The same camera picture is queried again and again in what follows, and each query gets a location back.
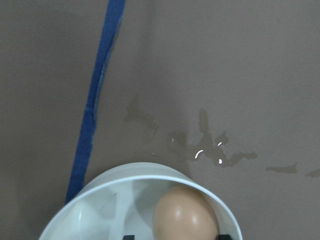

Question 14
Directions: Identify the white bowl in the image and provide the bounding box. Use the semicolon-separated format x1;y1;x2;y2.
40;162;243;240

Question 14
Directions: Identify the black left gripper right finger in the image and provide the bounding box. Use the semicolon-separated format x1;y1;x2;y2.
216;234;232;240

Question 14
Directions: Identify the brown egg from bowl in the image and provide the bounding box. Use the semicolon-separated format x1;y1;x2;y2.
152;187;219;240

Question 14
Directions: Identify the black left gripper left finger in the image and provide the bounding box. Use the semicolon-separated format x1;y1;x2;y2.
122;235;135;240

